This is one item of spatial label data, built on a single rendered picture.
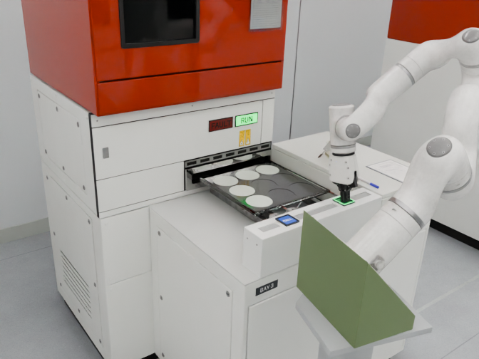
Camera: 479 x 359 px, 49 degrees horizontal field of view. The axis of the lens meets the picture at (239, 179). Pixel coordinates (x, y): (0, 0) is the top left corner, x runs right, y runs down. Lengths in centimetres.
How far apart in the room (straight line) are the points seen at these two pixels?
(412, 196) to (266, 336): 69
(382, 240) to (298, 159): 84
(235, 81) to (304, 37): 238
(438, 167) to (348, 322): 47
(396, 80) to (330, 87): 296
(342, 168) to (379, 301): 55
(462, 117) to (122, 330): 155
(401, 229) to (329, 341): 36
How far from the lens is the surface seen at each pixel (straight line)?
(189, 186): 211
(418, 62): 180
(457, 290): 330
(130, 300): 224
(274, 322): 179
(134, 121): 192
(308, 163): 216
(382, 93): 176
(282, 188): 204
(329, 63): 464
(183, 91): 192
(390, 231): 147
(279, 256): 165
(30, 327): 287
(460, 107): 163
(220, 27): 196
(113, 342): 233
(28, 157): 344
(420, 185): 149
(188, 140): 205
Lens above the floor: 175
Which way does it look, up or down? 24 degrees down
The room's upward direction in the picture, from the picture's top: 2 degrees clockwise
